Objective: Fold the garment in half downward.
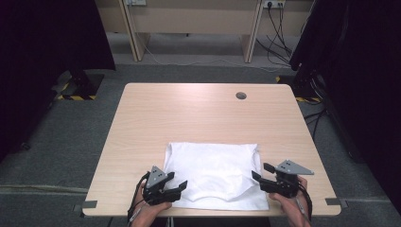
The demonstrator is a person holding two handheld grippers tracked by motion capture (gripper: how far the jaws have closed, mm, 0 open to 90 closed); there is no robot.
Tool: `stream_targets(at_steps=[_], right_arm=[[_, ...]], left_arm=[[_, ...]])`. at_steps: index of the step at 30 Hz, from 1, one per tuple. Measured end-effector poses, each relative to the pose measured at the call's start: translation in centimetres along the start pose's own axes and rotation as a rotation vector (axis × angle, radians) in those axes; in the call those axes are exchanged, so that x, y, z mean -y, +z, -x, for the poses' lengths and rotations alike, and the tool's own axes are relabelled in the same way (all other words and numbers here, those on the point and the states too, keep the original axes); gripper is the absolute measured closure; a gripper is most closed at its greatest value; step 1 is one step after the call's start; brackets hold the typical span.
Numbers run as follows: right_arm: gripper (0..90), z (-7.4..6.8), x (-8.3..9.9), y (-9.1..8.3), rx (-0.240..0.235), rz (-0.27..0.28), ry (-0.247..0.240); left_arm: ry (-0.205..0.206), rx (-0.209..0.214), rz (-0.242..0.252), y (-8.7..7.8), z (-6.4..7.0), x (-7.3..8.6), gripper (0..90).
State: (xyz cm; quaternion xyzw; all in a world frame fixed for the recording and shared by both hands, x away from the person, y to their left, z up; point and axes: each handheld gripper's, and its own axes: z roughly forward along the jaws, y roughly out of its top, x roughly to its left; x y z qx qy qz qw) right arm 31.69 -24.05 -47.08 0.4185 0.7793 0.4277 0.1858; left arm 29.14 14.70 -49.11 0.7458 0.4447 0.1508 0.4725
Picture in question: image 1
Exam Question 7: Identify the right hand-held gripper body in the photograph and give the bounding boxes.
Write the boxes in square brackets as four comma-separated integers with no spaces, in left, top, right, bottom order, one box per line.
[262,159,315,200]

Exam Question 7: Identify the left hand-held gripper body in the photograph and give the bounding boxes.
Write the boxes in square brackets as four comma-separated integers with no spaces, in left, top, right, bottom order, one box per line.
[143,165,182,207]

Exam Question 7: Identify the white printed t-shirt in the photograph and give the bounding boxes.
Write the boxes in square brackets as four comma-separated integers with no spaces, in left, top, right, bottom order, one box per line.
[163,141,270,212]

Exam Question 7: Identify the person's left hand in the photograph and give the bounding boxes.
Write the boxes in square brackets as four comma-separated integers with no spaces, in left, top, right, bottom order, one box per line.
[130,184,173,227]

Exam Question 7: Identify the person's right hand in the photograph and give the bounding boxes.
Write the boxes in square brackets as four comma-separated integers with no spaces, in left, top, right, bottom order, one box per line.
[268,175,312,227]

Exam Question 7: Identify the black stand base striped tape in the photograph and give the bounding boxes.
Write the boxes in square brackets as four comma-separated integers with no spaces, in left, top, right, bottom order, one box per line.
[275,73,323,104]
[56,67,106,102]

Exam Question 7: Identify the black curtain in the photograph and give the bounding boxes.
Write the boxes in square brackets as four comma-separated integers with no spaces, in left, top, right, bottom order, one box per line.
[288,0,401,216]
[0,0,117,163]

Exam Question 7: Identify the beige wooden desk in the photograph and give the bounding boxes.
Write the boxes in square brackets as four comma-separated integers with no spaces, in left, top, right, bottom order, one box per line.
[94,0,316,64]

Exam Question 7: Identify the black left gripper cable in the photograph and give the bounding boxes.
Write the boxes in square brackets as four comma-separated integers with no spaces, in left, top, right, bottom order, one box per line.
[126,171,151,227]

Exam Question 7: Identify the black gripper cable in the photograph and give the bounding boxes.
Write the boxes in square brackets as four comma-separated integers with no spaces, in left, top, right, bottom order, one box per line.
[296,183,314,222]
[126,171,151,227]

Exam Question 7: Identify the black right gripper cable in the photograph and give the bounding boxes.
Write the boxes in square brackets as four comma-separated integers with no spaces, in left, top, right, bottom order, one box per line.
[296,183,314,222]

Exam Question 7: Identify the grey table corner bracket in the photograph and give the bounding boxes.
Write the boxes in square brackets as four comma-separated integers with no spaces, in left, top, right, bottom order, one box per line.
[324,197,350,209]
[73,200,98,213]

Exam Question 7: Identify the black floor cables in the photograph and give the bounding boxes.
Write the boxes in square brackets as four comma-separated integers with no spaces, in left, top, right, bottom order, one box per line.
[303,107,328,140]

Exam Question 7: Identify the bundle of black cables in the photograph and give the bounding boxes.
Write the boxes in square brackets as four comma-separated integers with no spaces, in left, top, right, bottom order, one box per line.
[255,5,293,68]

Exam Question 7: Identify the white wall socket with plugs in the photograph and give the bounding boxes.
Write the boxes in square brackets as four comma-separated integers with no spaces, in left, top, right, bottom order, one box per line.
[263,0,287,9]

